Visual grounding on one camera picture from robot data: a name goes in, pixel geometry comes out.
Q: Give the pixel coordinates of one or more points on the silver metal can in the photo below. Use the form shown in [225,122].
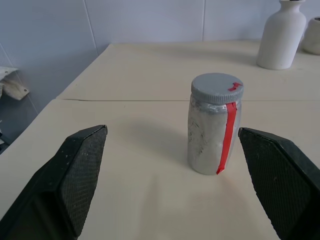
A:
[205,140]

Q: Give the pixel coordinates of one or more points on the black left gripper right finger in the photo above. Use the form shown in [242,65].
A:
[280,180]

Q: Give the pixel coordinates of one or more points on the beige cloth item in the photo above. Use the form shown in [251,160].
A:
[12,85]

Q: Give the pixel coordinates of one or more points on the white ribbed plant pot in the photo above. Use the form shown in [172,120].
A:
[313,37]

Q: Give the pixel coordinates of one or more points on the white ceramic vase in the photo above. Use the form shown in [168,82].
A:
[280,37]

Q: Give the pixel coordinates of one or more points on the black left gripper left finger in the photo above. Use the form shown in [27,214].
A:
[75,175]

